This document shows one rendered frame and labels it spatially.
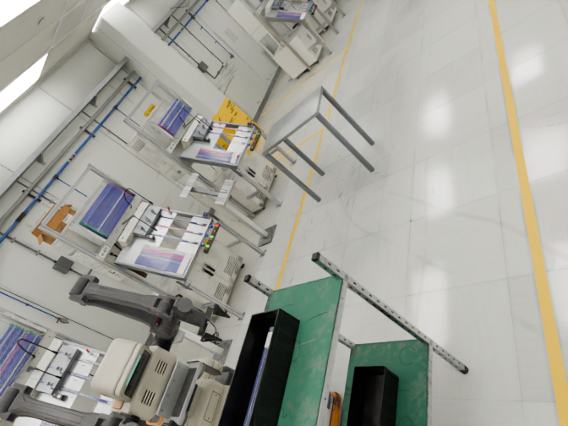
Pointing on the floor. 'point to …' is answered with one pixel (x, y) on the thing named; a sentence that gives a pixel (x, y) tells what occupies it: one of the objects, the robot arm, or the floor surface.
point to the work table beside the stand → (307, 111)
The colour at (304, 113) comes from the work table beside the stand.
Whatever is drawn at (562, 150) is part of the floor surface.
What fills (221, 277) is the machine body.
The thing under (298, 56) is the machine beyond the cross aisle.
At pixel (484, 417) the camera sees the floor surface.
